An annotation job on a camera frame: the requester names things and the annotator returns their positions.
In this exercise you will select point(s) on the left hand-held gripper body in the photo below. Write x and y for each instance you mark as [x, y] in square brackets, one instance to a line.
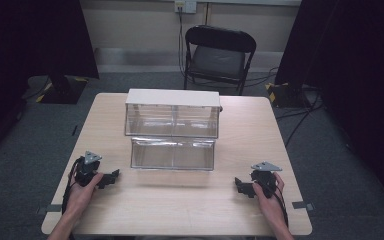
[86, 170]

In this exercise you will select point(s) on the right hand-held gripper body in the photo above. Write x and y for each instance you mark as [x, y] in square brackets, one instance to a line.
[266, 178]

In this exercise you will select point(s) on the clear plastic drawer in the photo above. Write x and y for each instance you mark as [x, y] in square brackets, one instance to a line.
[172, 155]

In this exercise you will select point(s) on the white-topped clear drawer cabinet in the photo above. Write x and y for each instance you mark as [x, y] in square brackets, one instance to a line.
[172, 111]

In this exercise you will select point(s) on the person's right hand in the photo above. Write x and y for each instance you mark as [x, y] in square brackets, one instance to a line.
[270, 203]

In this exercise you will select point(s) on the person's left hand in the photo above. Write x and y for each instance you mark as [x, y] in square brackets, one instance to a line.
[80, 196]

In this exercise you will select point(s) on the small dark floor tape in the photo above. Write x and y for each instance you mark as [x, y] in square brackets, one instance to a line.
[75, 130]

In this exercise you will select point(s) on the grey tape strip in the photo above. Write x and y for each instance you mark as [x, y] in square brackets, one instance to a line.
[302, 205]
[50, 209]

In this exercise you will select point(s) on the black stand base striped tape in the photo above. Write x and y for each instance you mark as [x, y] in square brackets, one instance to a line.
[288, 95]

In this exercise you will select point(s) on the black folding chair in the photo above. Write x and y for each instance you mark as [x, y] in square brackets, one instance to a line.
[218, 56]

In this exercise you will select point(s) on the dark curtain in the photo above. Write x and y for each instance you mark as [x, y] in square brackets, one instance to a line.
[356, 73]
[23, 50]

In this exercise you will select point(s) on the white wall socket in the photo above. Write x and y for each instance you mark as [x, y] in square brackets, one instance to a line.
[185, 5]

